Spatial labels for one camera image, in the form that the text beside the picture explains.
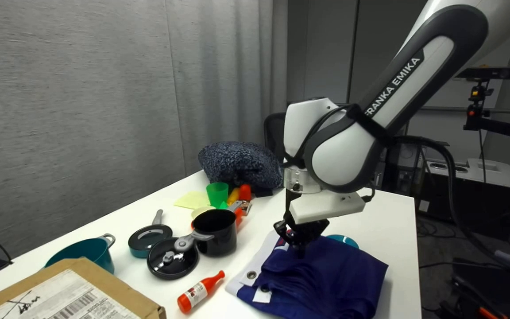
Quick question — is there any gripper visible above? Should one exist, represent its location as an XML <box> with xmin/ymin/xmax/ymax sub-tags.
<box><xmin>274</xmin><ymin>190</ymin><xmax>330</xmax><ymax>258</ymax></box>

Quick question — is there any blue cloth with white edge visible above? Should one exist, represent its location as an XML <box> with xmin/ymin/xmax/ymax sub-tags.
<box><xmin>226</xmin><ymin>230</ymin><xmax>389</xmax><ymax>319</ymax></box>

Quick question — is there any yellow cloth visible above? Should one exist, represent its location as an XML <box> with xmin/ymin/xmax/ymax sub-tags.
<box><xmin>174</xmin><ymin>191</ymin><xmax>212</xmax><ymax>210</ymax></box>

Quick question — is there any teal bowl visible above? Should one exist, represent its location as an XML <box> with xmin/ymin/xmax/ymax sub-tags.
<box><xmin>326</xmin><ymin>234</ymin><xmax>360</xmax><ymax>249</ymax></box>

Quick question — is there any orange and grey toy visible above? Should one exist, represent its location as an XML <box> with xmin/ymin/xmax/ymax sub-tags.
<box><xmin>227</xmin><ymin>200</ymin><xmax>252</xmax><ymax>232</ymax></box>

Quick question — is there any green plastic cup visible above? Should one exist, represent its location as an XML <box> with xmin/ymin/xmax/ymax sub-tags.
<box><xmin>206</xmin><ymin>182</ymin><xmax>229</xmax><ymax>208</ymax></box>

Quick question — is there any dark blue speckled cushion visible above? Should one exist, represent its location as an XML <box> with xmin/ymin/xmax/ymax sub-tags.
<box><xmin>198</xmin><ymin>141</ymin><xmax>284</xmax><ymax>193</ymax></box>

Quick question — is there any orange toy bottle white label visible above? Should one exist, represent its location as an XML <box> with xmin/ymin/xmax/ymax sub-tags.
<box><xmin>177</xmin><ymin>270</ymin><xmax>226</xmax><ymax>314</ymax></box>

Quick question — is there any black office chair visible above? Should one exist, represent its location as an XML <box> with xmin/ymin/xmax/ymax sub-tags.
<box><xmin>263</xmin><ymin>112</ymin><xmax>288</xmax><ymax>163</ymax></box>

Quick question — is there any black lid grey knob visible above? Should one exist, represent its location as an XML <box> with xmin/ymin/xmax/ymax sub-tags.
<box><xmin>147</xmin><ymin>237</ymin><xmax>200</xmax><ymax>280</ymax></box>

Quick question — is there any black computer tower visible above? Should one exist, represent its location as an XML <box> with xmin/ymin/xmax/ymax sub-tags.
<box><xmin>381</xmin><ymin>141</ymin><xmax>425</xmax><ymax>196</ymax></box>

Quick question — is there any grey and black machine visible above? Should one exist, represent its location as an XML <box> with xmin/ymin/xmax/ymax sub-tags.
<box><xmin>418</xmin><ymin>158</ymin><xmax>510</xmax><ymax>240</ymax></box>

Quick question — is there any teal pot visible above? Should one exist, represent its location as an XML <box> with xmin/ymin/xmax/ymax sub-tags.
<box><xmin>43</xmin><ymin>233</ymin><xmax>116</xmax><ymax>275</ymax></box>

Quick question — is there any cardboard box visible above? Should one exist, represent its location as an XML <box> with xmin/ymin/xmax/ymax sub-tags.
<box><xmin>0</xmin><ymin>257</ymin><xmax>167</xmax><ymax>319</ymax></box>

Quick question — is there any grey curtain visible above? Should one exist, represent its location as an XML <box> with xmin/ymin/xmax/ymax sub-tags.
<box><xmin>0</xmin><ymin>0</ymin><xmax>289</xmax><ymax>272</ymax></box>

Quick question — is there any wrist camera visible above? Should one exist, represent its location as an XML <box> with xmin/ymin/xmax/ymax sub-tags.
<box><xmin>289</xmin><ymin>190</ymin><xmax>366</xmax><ymax>225</ymax></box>

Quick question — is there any black saucepan grey handle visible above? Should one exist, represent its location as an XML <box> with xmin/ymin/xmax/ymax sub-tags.
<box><xmin>174</xmin><ymin>209</ymin><xmax>238</xmax><ymax>257</ymax></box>

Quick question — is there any small teal pan grey handle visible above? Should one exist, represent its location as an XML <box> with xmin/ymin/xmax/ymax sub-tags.
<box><xmin>128</xmin><ymin>209</ymin><xmax>174</xmax><ymax>259</ymax></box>

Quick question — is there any camera on mount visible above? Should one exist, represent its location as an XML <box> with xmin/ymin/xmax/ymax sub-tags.
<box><xmin>455</xmin><ymin>66</ymin><xmax>510</xmax><ymax>156</ymax></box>

